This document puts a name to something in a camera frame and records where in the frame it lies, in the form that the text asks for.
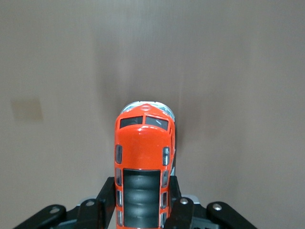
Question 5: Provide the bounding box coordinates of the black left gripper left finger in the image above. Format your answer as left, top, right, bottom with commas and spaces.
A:
14, 177, 119, 229

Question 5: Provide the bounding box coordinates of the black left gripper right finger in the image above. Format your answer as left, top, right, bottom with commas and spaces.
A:
164, 176, 258, 229

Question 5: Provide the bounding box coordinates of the orange toy bus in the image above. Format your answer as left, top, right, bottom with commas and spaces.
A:
113, 100, 177, 229

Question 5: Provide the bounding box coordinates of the small brown tape square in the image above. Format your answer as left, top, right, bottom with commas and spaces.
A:
10, 99, 44, 122

